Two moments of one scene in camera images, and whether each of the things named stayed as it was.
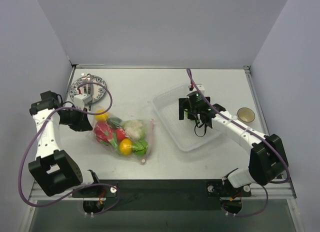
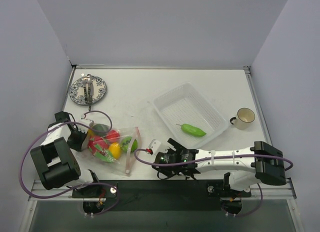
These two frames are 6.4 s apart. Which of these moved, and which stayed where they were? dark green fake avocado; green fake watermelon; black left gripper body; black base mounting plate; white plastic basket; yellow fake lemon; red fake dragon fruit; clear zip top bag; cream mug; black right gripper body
Moved: clear zip top bag; yellow fake lemon; dark green fake avocado; green fake watermelon; black left gripper body; black right gripper body; red fake dragon fruit
Stayed: white plastic basket; black base mounting plate; cream mug
